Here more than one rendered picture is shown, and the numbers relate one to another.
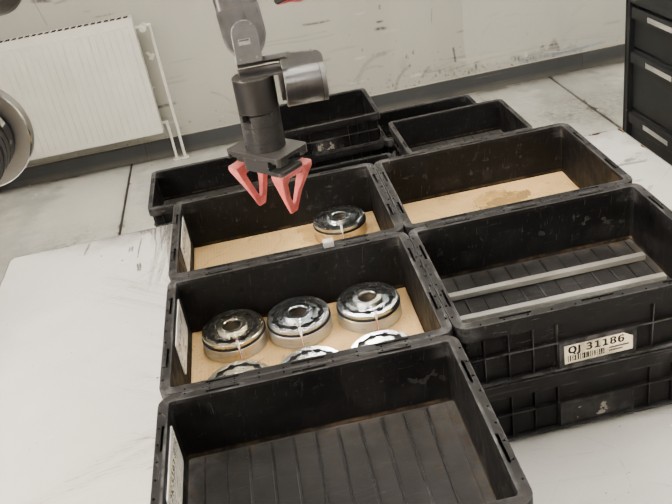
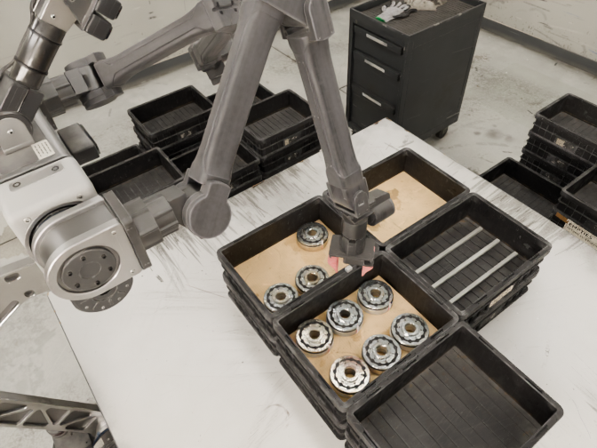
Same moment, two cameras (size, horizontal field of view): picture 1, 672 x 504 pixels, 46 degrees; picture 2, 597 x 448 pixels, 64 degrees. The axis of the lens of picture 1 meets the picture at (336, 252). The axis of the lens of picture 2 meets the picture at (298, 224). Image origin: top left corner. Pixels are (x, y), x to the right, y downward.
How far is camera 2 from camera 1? 0.86 m
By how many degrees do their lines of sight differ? 29
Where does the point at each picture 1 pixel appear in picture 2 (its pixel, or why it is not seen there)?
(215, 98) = not seen: hidden behind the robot
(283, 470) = (405, 418)
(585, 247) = (449, 227)
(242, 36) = (360, 201)
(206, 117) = not seen: hidden behind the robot
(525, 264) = (428, 244)
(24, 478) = not seen: outside the picture
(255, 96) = (362, 229)
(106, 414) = (230, 398)
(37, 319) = (116, 340)
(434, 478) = (478, 396)
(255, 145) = (354, 252)
